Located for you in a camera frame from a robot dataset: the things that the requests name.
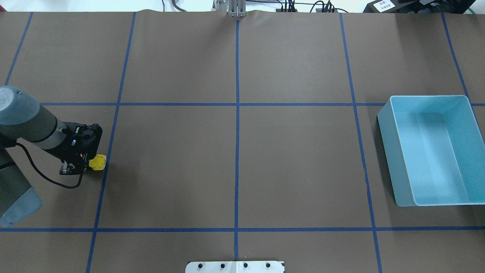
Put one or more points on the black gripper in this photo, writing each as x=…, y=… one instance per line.
x=69, y=152

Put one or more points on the yellow beetle toy car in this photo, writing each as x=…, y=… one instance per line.
x=98, y=163

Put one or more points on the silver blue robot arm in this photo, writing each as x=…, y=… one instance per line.
x=24, y=119

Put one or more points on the light blue plastic bin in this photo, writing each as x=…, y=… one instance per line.
x=434, y=150

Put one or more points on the white camera pillar base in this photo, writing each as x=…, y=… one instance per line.
x=271, y=266

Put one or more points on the aluminium frame post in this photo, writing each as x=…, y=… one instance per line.
x=234, y=8

